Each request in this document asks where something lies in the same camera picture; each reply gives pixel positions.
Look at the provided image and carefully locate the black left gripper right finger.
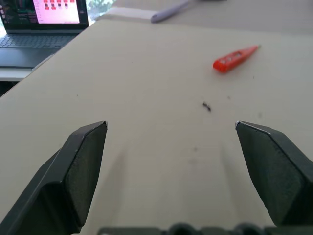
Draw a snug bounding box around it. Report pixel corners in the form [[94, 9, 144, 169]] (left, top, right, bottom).
[[234, 120, 313, 228]]

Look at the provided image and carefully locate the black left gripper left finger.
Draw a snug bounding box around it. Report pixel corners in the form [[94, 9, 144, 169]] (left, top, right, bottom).
[[0, 120, 109, 235]]

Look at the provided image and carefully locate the orange voltage tester pen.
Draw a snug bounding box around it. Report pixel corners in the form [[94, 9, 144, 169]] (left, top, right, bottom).
[[212, 45, 262, 73]]

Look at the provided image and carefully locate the white side desk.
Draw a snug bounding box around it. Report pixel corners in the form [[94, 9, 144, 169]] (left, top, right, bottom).
[[0, 65, 35, 82]]

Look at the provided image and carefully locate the open dark laptop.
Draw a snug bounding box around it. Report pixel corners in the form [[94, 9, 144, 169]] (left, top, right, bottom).
[[0, 0, 89, 69]]

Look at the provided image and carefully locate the lavender plastic spoon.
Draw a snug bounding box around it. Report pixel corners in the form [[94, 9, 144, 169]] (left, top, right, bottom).
[[150, 0, 194, 24]]

